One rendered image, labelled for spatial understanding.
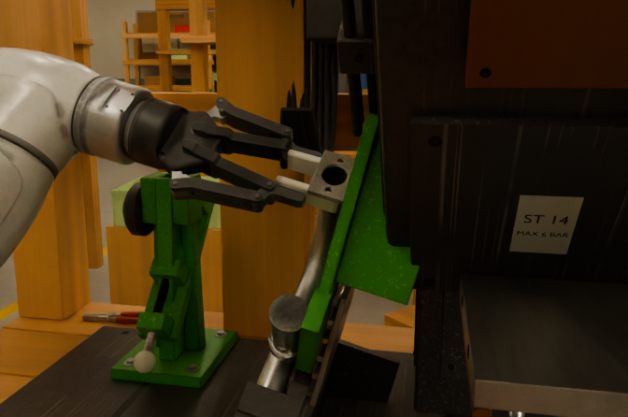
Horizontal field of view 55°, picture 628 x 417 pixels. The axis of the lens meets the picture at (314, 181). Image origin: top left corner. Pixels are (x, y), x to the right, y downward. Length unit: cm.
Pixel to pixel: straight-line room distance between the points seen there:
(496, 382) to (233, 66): 68
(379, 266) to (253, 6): 51
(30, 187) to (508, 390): 50
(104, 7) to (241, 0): 1089
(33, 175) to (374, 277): 37
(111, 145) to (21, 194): 10
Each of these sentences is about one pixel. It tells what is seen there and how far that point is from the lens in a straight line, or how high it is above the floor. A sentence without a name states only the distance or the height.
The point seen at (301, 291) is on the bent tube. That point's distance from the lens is 70.
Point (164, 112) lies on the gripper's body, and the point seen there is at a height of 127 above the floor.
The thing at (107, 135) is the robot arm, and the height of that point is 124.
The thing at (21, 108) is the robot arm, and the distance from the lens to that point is 69.
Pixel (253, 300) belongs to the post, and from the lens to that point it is 99.
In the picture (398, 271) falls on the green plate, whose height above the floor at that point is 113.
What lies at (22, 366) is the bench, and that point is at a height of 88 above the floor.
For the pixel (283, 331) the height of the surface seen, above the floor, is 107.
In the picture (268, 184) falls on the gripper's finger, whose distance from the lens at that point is 62.
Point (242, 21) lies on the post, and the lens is 93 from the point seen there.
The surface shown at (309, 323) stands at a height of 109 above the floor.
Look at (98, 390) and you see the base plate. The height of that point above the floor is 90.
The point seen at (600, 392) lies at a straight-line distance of 39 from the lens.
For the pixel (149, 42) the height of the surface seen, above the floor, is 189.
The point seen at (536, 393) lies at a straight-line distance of 39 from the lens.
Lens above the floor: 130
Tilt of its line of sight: 10 degrees down
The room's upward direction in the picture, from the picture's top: straight up
